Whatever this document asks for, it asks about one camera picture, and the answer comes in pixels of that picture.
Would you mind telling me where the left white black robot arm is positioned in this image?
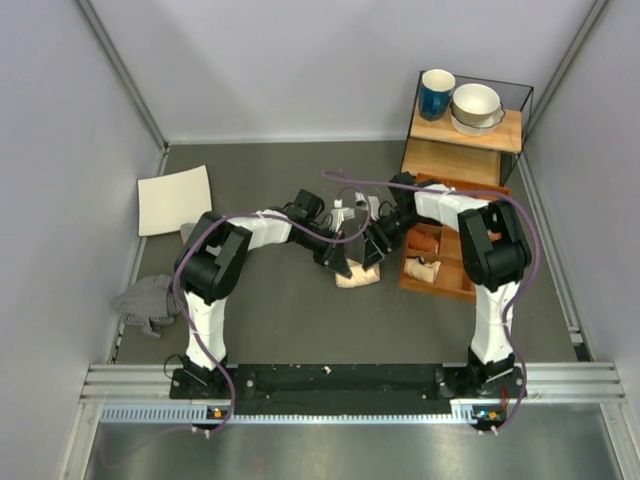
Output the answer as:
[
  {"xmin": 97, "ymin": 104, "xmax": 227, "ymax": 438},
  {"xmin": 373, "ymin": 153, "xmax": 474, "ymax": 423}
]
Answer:
[{"xmin": 170, "ymin": 189, "xmax": 351, "ymax": 399}]

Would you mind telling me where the white bowl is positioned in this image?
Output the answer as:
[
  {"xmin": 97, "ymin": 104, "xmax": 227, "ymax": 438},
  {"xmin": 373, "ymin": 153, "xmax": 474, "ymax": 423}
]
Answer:
[
  {"xmin": 451, "ymin": 110, "xmax": 505, "ymax": 137},
  {"xmin": 451, "ymin": 83, "xmax": 502, "ymax": 126}
]

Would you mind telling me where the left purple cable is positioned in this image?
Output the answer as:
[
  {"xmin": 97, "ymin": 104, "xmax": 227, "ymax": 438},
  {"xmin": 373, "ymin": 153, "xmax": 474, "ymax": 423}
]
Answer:
[{"xmin": 172, "ymin": 185, "xmax": 372, "ymax": 436}]

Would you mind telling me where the orange wooden divided organizer box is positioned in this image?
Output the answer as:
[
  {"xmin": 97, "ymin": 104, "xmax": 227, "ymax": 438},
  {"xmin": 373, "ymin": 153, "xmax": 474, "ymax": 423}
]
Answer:
[{"xmin": 398, "ymin": 172, "xmax": 512, "ymax": 305}]

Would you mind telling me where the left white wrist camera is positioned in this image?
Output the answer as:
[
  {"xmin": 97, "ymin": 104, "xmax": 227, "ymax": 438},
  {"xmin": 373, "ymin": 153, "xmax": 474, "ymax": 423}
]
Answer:
[{"xmin": 330, "ymin": 199, "xmax": 356, "ymax": 232}]

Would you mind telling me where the white board sheet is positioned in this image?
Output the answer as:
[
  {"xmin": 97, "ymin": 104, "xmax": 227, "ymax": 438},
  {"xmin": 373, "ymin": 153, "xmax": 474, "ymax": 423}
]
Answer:
[{"xmin": 137, "ymin": 165, "xmax": 212, "ymax": 237}]

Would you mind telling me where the upper white bowl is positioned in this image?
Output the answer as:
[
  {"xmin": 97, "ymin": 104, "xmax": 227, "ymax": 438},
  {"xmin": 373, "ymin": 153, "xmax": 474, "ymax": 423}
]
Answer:
[{"xmin": 451, "ymin": 83, "xmax": 502, "ymax": 126}]

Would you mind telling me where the lower white bowl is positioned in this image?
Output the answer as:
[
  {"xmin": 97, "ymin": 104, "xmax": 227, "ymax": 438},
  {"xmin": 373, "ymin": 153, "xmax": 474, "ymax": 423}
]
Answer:
[{"xmin": 451, "ymin": 110, "xmax": 505, "ymax": 137}]

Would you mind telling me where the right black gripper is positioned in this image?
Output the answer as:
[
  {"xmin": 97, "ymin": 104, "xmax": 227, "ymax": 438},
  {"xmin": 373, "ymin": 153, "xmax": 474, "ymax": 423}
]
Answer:
[{"xmin": 359, "ymin": 210, "xmax": 426, "ymax": 271}]

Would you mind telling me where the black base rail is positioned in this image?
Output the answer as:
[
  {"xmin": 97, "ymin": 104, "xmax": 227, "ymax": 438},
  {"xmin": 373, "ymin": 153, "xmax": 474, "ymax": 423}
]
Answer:
[{"xmin": 82, "ymin": 362, "xmax": 626, "ymax": 426}]

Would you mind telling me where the cream rolled underwear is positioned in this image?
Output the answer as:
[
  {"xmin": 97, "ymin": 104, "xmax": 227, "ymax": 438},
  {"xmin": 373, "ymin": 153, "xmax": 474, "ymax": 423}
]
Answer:
[{"xmin": 404, "ymin": 257, "xmax": 441, "ymax": 284}]

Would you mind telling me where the black wire wooden shelf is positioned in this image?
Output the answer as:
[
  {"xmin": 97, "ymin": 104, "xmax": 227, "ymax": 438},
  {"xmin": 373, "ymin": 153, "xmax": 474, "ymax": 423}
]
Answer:
[{"xmin": 400, "ymin": 75, "xmax": 535, "ymax": 186}]

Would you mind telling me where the grey striped underwear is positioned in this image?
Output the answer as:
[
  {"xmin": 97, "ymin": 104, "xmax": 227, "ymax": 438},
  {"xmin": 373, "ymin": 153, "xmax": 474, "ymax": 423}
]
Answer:
[
  {"xmin": 114, "ymin": 274, "xmax": 179, "ymax": 339},
  {"xmin": 179, "ymin": 223, "xmax": 197, "ymax": 246}
]

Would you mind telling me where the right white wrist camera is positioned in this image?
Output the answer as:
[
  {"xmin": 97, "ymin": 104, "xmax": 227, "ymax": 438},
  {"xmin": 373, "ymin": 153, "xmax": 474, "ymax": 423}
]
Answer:
[{"xmin": 354, "ymin": 192, "xmax": 381, "ymax": 220}]

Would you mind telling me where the blue mug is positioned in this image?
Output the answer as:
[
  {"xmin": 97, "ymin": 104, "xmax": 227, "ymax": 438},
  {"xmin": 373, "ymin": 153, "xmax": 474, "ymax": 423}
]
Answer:
[{"xmin": 418, "ymin": 69, "xmax": 456, "ymax": 121}]

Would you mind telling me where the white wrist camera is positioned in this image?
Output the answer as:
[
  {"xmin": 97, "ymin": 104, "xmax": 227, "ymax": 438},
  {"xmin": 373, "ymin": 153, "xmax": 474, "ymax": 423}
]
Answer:
[
  {"xmin": 330, "ymin": 199, "xmax": 356, "ymax": 232},
  {"xmin": 354, "ymin": 192, "xmax": 381, "ymax": 220}
]

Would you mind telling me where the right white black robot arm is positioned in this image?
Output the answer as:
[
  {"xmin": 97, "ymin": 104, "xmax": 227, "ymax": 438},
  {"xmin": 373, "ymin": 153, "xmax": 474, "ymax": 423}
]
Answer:
[{"xmin": 363, "ymin": 172, "xmax": 532, "ymax": 396}]

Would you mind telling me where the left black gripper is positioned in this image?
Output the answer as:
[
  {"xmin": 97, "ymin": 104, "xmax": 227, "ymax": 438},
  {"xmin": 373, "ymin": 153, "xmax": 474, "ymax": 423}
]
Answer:
[{"xmin": 295, "ymin": 225, "xmax": 350, "ymax": 278}]

